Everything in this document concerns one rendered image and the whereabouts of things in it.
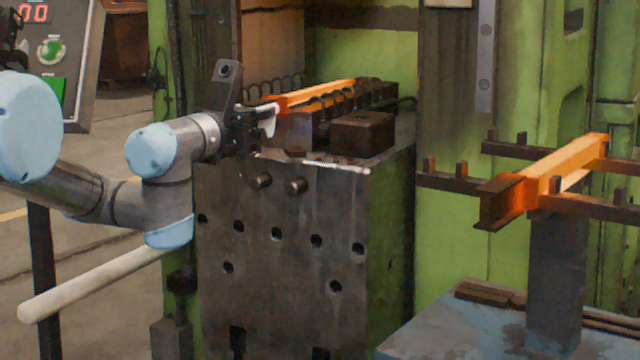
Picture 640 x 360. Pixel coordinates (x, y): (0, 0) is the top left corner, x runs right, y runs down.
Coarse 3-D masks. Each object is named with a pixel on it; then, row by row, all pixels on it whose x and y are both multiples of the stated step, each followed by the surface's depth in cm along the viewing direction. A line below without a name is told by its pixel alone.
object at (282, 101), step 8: (344, 80) 166; (352, 80) 167; (312, 88) 154; (320, 88) 154; (328, 88) 157; (336, 88) 160; (264, 96) 141; (272, 96) 140; (280, 96) 140; (288, 96) 144; (296, 96) 145; (304, 96) 148; (240, 104) 133; (248, 104) 132; (256, 104) 132; (264, 104) 135; (280, 104) 140; (288, 104) 142; (280, 112) 140
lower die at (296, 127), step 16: (336, 80) 179; (368, 80) 173; (336, 96) 155; (352, 96) 155; (368, 96) 160; (384, 96) 168; (288, 112) 141; (304, 112) 139; (320, 112) 141; (288, 128) 141; (304, 128) 140; (272, 144) 144; (288, 144) 142; (304, 144) 140; (320, 144) 143
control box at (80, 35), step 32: (0, 0) 154; (32, 0) 154; (64, 0) 154; (96, 0) 155; (32, 32) 152; (64, 32) 151; (96, 32) 155; (32, 64) 149; (64, 64) 149; (96, 64) 156; (64, 96) 147; (64, 128) 149
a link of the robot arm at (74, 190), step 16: (64, 160) 107; (48, 176) 103; (64, 176) 106; (80, 176) 110; (96, 176) 114; (16, 192) 101; (32, 192) 102; (48, 192) 104; (64, 192) 107; (80, 192) 109; (96, 192) 113; (112, 192) 115; (64, 208) 110; (80, 208) 111; (96, 208) 114; (112, 208) 114; (112, 224) 116
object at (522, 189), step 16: (576, 144) 103; (592, 144) 103; (544, 160) 94; (560, 160) 94; (576, 160) 97; (496, 176) 83; (512, 176) 83; (528, 176) 87; (544, 176) 88; (480, 192) 78; (496, 192) 77; (512, 192) 82; (528, 192) 83; (480, 208) 78; (496, 208) 79; (512, 208) 83; (528, 208) 84; (480, 224) 79; (496, 224) 79
